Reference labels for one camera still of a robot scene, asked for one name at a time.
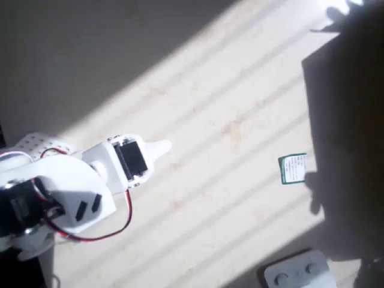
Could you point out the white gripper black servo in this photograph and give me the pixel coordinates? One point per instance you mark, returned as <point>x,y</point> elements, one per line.
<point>133,161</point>

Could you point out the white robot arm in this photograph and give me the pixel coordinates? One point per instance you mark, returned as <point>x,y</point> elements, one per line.
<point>66,171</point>

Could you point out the white perforated plate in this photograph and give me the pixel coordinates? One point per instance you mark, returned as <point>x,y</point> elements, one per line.
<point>39,142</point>

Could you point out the green bordered paper label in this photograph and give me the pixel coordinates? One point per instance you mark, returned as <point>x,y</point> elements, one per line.
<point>293,169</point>

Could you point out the white device with round knobs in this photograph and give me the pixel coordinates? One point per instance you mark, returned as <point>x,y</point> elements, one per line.
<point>297,271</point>

